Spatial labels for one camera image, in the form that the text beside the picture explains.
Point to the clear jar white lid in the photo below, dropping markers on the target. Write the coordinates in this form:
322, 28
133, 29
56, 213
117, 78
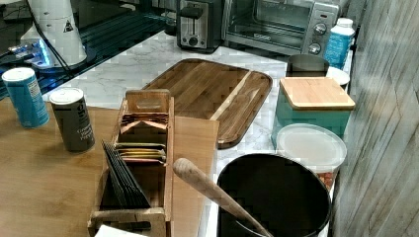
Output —
315, 147

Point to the black toaster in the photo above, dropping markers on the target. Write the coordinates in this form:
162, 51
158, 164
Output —
199, 24

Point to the grey pepper canister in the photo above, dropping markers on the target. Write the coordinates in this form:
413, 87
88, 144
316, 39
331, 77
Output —
73, 120

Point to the silver toaster oven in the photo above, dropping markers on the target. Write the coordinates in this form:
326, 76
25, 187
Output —
283, 26

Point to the blue bottle white cap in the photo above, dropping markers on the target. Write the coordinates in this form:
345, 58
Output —
339, 42

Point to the wooden spoon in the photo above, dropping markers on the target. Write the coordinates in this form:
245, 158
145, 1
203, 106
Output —
197, 179

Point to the black utensil crock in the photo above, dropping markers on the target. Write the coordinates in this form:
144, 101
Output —
288, 199

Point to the wooden tea bag organizer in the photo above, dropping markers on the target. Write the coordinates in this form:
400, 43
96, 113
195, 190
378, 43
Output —
144, 137

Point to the wooden cutting board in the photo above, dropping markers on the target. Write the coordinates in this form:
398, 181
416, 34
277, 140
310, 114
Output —
204, 89

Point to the teal canister bamboo lid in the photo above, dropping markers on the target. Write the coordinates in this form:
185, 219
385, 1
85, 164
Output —
314, 100

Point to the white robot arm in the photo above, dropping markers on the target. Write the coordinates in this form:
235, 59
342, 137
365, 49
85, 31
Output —
55, 34

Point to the blue salt canister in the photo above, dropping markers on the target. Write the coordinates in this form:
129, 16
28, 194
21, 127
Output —
25, 93

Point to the black tea bags stack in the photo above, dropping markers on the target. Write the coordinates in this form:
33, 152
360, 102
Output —
128, 191

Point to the dark metal cup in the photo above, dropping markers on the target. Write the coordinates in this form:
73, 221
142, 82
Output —
306, 65

